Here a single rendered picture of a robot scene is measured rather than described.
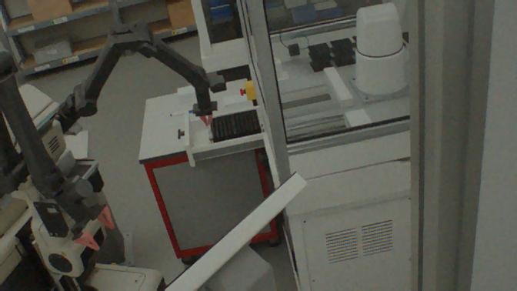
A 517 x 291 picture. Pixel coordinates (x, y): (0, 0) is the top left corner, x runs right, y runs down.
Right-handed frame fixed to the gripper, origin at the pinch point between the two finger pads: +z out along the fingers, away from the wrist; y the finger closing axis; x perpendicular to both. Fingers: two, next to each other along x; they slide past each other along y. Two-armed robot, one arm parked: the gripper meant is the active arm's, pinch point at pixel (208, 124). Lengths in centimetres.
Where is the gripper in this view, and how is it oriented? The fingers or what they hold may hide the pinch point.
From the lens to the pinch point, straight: 220.6
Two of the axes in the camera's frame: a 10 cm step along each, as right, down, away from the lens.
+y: -9.9, 1.2, 0.1
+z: 1.1, 8.0, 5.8
